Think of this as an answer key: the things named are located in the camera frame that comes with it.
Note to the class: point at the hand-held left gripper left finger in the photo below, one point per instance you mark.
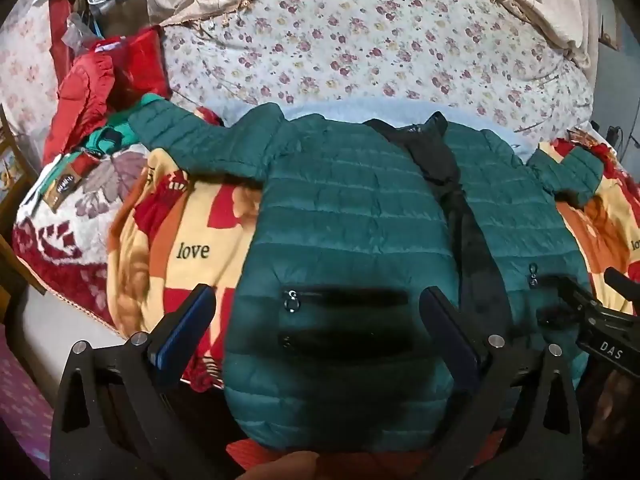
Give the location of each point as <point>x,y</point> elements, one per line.
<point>187,317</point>

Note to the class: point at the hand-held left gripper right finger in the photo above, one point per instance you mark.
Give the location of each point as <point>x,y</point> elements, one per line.
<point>452,340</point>

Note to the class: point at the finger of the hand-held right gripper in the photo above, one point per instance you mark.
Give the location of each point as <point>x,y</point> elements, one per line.
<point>622,284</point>
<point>580,297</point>

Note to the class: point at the green puffer jacket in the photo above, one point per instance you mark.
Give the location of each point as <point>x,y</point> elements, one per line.
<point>340,210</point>

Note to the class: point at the yellow orange printed blanket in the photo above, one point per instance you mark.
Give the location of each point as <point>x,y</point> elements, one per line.
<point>165,220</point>

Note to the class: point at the brown snack packet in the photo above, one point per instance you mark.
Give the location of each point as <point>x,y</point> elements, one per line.
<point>582,136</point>

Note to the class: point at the red white floral blanket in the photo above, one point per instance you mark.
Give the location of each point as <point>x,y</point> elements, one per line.
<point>65,220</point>

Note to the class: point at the brown label packet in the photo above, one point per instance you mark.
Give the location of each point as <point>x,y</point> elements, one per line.
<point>60,189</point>

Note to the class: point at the purple patterned cloth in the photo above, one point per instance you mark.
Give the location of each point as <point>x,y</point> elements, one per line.
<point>20,400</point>

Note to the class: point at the green cloth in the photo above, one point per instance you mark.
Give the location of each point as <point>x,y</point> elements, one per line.
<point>107,139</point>

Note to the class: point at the red ruffled jacket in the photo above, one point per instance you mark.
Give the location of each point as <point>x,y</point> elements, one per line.
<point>82,95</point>

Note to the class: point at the shiny red bag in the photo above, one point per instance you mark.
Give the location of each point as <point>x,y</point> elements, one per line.
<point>142,62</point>

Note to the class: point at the beige tasselled bedspread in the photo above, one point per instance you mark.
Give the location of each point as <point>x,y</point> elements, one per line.
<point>550,5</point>

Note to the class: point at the pink floral cloth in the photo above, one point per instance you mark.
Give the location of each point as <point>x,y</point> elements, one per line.
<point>25,75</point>

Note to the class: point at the white floral quilt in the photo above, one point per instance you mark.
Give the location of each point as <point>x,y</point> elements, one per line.
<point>350,35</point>

